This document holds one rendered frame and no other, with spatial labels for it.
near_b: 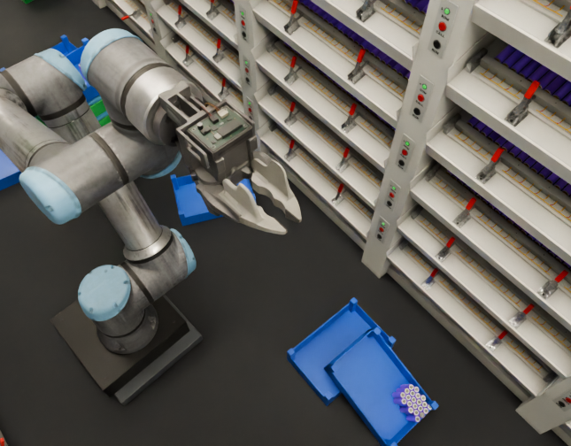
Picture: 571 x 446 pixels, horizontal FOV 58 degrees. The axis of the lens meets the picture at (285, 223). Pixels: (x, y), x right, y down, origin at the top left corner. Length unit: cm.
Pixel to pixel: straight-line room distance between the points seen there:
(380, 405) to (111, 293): 89
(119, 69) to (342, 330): 133
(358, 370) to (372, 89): 86
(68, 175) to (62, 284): 131
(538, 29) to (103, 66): 73
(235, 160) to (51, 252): 159
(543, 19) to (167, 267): 110
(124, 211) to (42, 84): 38
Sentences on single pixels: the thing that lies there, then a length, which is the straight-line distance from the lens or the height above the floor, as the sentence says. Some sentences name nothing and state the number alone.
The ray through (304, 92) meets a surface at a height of 56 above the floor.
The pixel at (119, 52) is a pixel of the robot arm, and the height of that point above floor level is 127.
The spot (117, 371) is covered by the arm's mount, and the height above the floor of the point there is 14.
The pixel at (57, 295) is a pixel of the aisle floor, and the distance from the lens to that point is 204.
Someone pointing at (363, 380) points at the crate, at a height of 6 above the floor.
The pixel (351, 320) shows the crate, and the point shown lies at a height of 0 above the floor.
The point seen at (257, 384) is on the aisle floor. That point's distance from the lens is 176.
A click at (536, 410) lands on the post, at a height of 10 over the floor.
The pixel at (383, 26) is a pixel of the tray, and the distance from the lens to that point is 130.
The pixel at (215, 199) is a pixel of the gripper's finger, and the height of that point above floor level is 122.
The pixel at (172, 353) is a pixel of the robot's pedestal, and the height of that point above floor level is 6.
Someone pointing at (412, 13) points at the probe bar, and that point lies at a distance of 128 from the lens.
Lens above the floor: 170
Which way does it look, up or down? 57 degrees down
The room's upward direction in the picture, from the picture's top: straight up
